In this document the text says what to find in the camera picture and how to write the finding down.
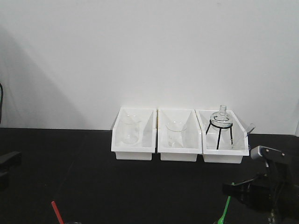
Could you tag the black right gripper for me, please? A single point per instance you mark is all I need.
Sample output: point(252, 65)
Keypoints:
point(264, 195)

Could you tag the black wire tripod stand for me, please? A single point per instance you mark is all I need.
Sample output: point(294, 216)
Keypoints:
point(220, 128)

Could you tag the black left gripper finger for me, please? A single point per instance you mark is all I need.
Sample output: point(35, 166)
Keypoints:
point(9, 160)

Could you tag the right white storage bin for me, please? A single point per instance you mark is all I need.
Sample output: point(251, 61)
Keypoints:
point(226, 153)

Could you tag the green plastic spoon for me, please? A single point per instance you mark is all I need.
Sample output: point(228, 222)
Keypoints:
point(221, 220)

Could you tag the red plastic spoon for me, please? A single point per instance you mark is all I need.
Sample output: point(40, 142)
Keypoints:
point(57, 213)

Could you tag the middle white storage bin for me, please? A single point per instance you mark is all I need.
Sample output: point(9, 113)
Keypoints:
point(192, 139)

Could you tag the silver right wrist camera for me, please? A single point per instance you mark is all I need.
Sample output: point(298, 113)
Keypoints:
point(257, 152)

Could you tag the glass beaker in middle bin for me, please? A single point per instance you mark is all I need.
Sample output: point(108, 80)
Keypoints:
point(175, 132)

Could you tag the round glass flask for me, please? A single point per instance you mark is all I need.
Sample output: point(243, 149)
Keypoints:
point(221, 118)

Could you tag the left white storage bin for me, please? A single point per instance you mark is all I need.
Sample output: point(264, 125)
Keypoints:
point(147, 143)

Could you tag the glass beaker in left bin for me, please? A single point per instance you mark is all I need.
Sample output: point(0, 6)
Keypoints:
point(129, 129)

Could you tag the white storage bin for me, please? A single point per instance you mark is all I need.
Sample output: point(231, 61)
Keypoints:
point(226, 153)
point(147, 143)
point(192, 139)

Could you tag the glass beaker in bin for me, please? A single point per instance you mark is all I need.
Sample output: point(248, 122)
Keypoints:
point(129, 129)
point(175, 132)

